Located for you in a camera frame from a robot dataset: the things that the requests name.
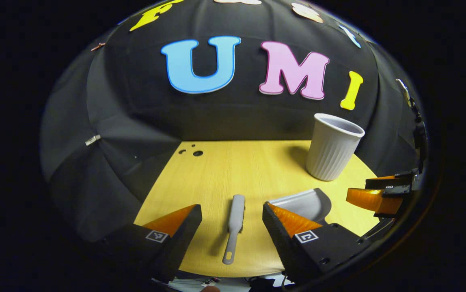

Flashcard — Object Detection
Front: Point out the white ribbed garbage bin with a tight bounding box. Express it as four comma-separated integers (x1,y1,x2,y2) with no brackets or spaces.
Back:
306,113,366,181

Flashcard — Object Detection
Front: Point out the grey plastic dustpan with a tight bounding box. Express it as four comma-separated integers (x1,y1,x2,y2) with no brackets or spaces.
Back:
269,188,332,225

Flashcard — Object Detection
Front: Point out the black backdrop cloth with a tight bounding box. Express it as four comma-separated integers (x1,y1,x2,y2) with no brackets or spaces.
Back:
40,0,420,244

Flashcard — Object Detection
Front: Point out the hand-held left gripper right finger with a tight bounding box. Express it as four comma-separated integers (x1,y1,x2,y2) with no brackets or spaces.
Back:
262,202,375,284

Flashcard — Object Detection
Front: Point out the small grey broom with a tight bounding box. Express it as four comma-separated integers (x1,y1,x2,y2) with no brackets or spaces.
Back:
222,194,246,265

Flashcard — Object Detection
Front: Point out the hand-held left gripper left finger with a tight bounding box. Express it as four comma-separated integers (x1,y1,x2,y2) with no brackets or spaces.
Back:
101,204,203,283

